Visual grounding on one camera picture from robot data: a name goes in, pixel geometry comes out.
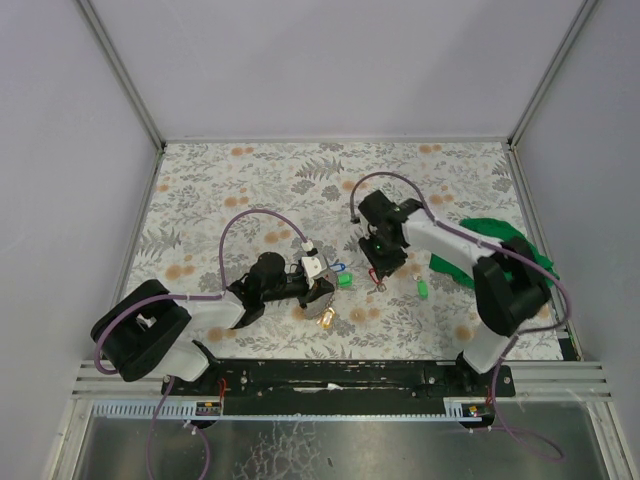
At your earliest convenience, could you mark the green cloth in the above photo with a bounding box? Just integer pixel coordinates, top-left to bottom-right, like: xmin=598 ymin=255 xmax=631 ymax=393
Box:
xmin=429 ymin=217 xmax=559 ymax=289

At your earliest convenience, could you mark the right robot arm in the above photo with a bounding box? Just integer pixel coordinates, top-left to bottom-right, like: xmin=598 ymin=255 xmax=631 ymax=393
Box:
xmin=358 ymin=190 xmax=551 ymax=374

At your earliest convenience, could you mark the numbered keyring organizer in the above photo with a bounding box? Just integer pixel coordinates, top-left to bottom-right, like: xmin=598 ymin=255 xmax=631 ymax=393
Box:
xmin=300 ymin=277 xmax=335 ymax=319

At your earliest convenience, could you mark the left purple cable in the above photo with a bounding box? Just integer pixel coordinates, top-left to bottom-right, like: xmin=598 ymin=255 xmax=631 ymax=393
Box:
xmin=94 ymin=209 xmax=314 ymax=480

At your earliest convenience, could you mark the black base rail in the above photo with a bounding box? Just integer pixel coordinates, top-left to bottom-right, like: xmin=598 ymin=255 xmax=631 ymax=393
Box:
xmin=162 ymin=359 xmax=516 ymax=417

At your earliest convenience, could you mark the yellow tag key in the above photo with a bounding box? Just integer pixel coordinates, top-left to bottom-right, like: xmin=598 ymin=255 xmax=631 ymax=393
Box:
xmin=317 ymin=308 xmax=335 ymax=329

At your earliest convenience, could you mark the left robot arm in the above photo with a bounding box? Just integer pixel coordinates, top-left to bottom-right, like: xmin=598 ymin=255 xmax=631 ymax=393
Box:
xmin=90 ymin=249 xmax=338 ymax=382

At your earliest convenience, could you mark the green tag key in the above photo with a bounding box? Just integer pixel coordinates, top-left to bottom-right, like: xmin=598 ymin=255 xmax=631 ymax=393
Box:
xmin=337 ymin=272 xmax=353 ymax=288
xmin=412 ymin=273 xmax=429 ymax=299

